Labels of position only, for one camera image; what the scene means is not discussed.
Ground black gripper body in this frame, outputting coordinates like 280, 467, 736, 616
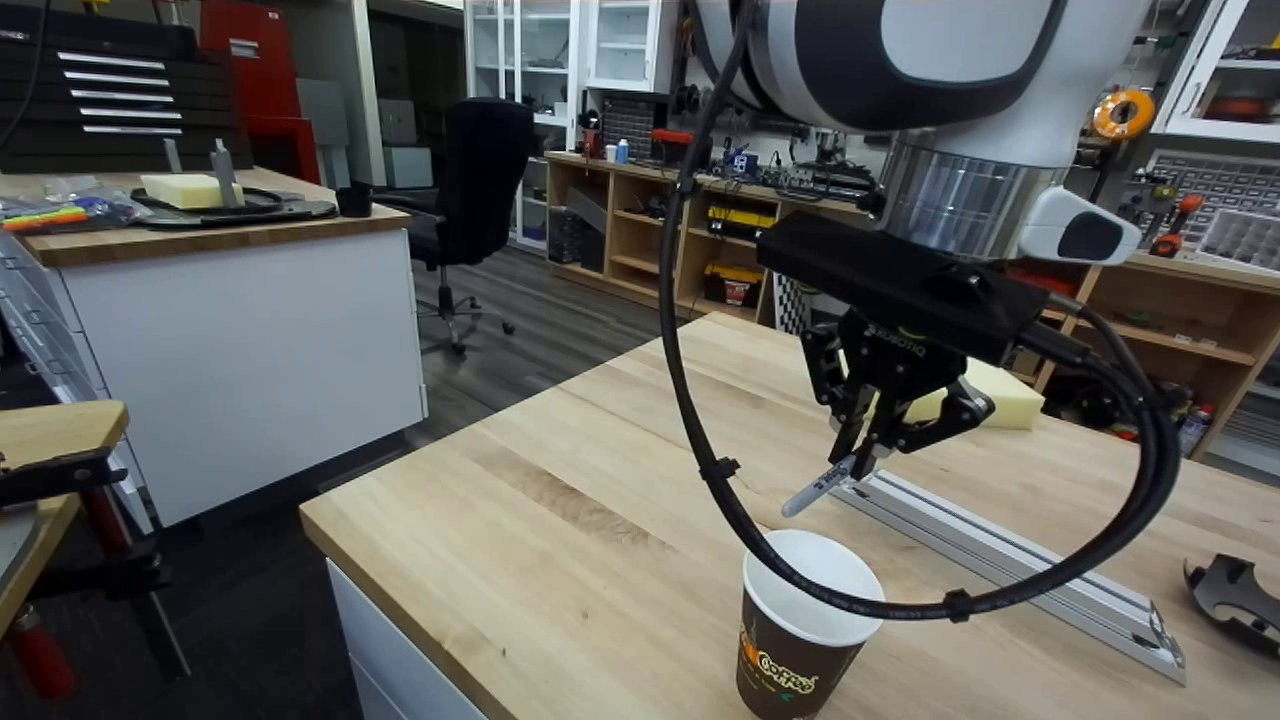
756, 215, 1049, 416

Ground silver pen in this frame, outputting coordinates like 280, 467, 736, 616
778, 456, 868, 517

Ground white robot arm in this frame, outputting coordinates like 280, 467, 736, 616
690, 0, 1141, 467

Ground brown paper coffee cup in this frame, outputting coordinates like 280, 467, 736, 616
736, 527, 882, 720

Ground yellow foam block on table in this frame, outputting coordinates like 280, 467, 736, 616
902, 359, 1045, 432

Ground wooden shelving workbench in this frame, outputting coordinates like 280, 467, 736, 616
539, 152, 1280, 463

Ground orange filament spool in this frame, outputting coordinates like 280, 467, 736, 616
1093, 88, 1154, 141

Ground black office chair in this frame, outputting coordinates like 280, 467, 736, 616
379, 94, 535, 359

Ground white cabinet workbench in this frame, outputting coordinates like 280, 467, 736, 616
0, 168, 428, 527

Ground red tool cabinet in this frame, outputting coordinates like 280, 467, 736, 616
201, 0, 318, 179

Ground yellow foam on left bench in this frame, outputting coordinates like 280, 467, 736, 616
141, 170, 243, 211

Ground small wooden side table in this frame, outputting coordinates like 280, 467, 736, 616
0, 399, 193, 700

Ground black tool chest drawers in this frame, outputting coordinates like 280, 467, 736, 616
0, 0, 253, 170

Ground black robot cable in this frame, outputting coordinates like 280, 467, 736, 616
656, 0, 1186, 627

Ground aluminium extrusion rail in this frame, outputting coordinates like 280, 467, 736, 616
837, 470, 1186, 684

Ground black metal bracket tool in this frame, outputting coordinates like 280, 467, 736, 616
1184, 553, 1280, 655

